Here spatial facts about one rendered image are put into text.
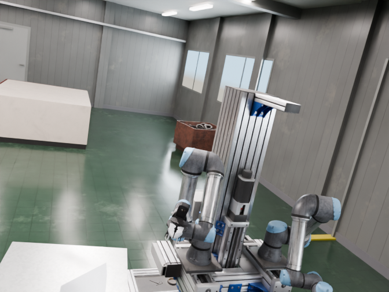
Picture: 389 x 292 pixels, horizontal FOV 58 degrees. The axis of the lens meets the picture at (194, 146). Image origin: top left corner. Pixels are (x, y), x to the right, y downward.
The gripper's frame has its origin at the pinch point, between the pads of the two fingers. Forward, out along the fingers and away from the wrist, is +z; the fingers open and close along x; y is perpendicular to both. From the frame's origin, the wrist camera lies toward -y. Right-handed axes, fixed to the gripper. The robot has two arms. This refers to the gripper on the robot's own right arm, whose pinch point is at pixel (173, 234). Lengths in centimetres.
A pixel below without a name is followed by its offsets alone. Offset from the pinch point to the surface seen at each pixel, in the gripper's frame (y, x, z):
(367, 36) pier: -168, -165, -399
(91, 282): 43, 28, -10
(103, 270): 42, 27, -21
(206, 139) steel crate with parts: 102, -5, -660
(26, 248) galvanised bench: 51, 69, -27
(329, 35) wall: -167, -134, -483
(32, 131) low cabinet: 165, 316, -493
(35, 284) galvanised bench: 48, 51, -3
